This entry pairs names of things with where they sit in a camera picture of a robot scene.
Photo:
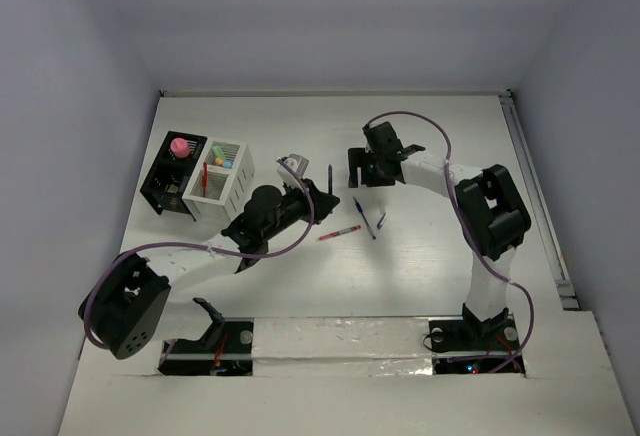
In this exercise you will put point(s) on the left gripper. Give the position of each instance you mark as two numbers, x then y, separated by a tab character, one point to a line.
323	202

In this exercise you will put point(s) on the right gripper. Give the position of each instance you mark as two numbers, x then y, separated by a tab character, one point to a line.
360	157

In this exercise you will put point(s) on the purple gel pen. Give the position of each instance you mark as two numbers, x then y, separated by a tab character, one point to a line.
330	179

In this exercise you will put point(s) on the blue gel pen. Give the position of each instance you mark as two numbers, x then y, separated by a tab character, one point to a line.
361	212

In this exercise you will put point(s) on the dark red ink pen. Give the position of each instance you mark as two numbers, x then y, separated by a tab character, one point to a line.
339	233

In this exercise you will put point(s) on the green highlighter marker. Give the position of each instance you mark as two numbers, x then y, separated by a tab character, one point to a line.
218	151

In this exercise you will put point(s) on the red gel pen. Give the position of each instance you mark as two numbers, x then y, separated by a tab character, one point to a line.
204	179

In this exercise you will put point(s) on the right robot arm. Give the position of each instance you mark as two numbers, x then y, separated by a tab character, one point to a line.
486	202

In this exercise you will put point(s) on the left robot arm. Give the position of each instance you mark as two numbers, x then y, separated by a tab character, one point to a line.
130	304

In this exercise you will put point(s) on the white slatted organizer container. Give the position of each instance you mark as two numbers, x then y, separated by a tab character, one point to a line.
227	189

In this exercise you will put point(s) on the black organizer container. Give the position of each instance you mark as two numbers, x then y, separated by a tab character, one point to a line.
165	183

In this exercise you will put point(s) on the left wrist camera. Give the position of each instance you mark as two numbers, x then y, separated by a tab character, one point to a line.
292	167

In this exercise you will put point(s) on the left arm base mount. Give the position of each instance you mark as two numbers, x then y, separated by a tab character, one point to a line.
224	349

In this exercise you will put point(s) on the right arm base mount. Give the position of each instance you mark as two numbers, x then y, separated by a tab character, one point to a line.
454	352

